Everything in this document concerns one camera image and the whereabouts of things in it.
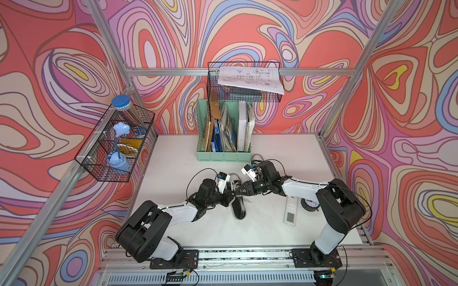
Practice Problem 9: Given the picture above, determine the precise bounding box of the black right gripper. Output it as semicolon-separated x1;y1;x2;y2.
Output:
235;178;271;196

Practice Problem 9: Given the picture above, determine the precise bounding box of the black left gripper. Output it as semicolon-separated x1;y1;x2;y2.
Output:
203;188;236;209

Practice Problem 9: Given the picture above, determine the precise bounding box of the black sneaker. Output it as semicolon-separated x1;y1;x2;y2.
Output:
230;173;246;220
250;154;264;168

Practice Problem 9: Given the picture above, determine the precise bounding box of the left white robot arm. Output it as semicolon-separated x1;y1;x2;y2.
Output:
115;179;240;263

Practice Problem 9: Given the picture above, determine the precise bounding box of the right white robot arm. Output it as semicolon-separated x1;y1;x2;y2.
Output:
234;160;366;256

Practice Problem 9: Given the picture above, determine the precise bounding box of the white remote control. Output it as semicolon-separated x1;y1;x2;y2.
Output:
283;197;299;226

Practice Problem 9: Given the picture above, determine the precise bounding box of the black tape roll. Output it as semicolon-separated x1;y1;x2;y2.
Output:
301;199;320;212

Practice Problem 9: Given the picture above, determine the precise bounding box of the green perforated file organizer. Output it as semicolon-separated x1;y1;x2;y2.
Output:
194;100;252;163

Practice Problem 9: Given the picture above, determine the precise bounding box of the white book in organizer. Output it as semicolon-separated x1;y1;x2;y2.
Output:
237;101;248;152

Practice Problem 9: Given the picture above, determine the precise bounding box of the yellow tin in basket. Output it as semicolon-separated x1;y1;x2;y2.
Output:
117;139;142;158

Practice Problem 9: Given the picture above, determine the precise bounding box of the white printed paper sheet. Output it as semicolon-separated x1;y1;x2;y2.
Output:
218;66;285;95

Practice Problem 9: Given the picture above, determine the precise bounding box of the blue lidded jar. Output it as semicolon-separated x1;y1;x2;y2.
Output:
112;94;144;128

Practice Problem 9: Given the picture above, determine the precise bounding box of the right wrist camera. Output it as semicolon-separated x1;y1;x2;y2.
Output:
241;164;258;182

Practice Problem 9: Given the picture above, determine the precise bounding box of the black wire basket back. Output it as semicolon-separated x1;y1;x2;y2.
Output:
207;60;285;103

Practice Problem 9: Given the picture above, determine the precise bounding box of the black wire basket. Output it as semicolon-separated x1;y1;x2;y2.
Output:
75;105;155;182
207;60;285;103

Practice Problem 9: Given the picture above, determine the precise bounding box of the black wire basket left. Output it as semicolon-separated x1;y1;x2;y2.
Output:
75;105;155;182

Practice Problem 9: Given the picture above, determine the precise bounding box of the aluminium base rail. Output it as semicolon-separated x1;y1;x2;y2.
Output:
92;245;403;286

